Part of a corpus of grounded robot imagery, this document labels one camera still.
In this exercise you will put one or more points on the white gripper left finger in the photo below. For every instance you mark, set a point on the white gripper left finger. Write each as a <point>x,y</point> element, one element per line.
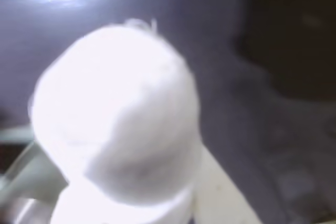
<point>118,211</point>

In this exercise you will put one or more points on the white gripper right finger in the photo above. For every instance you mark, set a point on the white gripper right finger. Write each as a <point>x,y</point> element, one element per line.
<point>220,195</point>

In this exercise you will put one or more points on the white gauze roll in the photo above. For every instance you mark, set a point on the white gauze roll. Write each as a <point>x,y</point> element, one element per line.
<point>118,108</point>

